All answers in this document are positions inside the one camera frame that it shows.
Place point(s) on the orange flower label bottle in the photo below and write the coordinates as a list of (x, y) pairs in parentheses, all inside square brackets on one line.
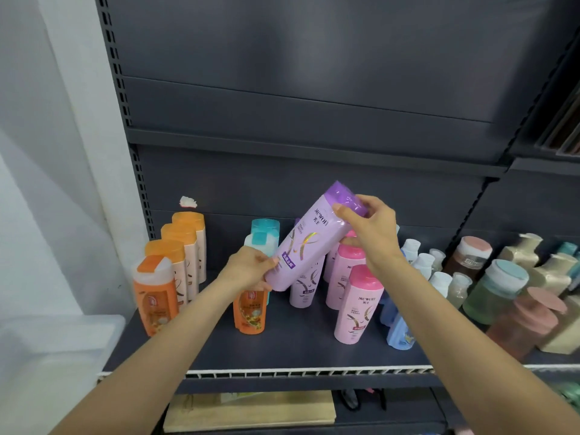
[(249, 314)]

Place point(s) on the white crumpled paper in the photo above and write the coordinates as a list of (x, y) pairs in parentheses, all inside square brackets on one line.
[(188, 202)]

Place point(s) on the person's left forearm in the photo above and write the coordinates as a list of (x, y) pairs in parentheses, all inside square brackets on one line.
[(154, 362)]

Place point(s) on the person's right forearm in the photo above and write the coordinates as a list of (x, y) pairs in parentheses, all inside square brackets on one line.
[(471, 357)]

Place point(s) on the person's right thumb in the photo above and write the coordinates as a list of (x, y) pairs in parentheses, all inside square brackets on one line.
[(345, 216)]

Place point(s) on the black object under shelf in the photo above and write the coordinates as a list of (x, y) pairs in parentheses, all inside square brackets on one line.
[(358, 398)]

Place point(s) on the orange bottle white orange cap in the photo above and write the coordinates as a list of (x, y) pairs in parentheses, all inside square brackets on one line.
[(156, 298)]

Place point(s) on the pink shampoo bottle pink cap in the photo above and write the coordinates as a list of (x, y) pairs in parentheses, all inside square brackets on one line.
[(331, 265), (358, 308), (346, 276)]

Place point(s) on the clear bottle white cap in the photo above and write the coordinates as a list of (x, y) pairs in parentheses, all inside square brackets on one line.
[(424, 265), (438, 259), (440, 283), (459, 289), (411, 249)]

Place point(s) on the clear plastic storage bin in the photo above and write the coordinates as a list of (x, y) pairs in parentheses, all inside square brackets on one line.
[(50, 366)]

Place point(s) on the lilac shampoo bottle purple cap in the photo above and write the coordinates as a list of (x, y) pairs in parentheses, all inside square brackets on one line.
[(308, 249), (307, 289)]

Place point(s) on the person's left hand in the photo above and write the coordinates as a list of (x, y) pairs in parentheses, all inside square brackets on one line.
[(242, 269)]

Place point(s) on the cream angular bottle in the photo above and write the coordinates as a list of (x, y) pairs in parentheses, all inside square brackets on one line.
[(566, 330), (521, 251), (550, 274)]

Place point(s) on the blue bottle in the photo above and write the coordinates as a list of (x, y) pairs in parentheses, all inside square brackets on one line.
[(388, 310), (401, 335)]

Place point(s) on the person's right hand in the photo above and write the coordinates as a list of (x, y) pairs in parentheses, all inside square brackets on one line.
[(378, 235)]

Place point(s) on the person's left thumb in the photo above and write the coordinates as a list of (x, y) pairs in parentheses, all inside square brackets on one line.
[(267, 261)]

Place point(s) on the brown bottle pink cap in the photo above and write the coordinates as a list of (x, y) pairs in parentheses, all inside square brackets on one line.
[(469, 258)]

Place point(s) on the white teal cap bottle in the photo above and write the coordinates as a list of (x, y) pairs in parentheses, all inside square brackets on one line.
[(253, 240)]

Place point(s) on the cream bottle orange cap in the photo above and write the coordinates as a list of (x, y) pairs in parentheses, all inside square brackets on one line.
[(174, 262), (197, 226), (188, 242)]

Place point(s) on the dark grey metal shelving unit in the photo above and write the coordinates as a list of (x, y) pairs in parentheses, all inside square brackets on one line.
[(317, 99)]

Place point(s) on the green packet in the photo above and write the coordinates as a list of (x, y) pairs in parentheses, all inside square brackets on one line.
[(570, 396)]

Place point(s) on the green bottle teal cap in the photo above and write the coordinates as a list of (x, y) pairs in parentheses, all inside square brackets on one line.
[(491, 292)]

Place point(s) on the flat cardboard box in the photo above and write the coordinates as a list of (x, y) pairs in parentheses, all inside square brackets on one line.
[(249, 410)]

